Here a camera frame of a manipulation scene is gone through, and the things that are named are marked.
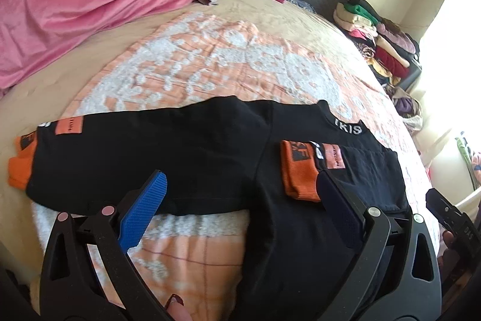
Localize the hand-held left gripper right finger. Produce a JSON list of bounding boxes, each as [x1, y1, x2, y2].
[[317, 171, 442, 321]]

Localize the blue patterned cloth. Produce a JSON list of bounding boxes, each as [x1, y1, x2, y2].
[[283, 0, 317, 14]]

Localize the dark grey chair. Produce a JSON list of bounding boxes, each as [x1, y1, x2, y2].
[[408, 58, 423, 93]]

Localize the black shirt with orange cuffs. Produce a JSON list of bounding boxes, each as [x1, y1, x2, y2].
[[8, 99, 412, 321]]

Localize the orange bear printed blanket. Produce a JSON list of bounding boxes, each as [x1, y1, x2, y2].
[[32, 11, 442, 321]]

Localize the person's left hand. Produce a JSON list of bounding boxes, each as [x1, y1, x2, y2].
[[165, 293, 195, 321]]

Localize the pile of folded clothes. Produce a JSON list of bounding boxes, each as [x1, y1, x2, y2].
[[334, 0, 421, 82]]

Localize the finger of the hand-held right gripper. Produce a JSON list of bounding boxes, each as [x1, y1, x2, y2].
[[426, 189, 458, 228]]

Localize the white bag of clothes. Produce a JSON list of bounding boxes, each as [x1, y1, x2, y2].
[[391, 86, 425, 136]]

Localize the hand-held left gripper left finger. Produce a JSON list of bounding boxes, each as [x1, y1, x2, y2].
[[39, 171, 174, 321]]

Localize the person's right hand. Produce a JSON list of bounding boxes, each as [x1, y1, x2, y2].
[[442, 231, 456, 271]]

